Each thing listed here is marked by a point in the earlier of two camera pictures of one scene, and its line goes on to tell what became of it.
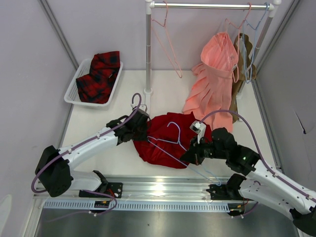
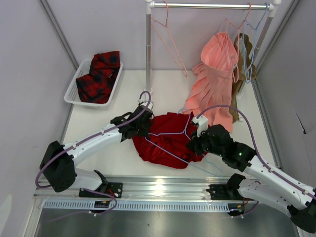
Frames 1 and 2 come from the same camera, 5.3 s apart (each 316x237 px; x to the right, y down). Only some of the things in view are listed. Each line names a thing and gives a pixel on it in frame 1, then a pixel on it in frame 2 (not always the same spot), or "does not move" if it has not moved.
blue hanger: [180, 143] → [182, 133]
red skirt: [168, 138] does not move
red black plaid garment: [96, 87] does not move
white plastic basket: [71, 95] does not move
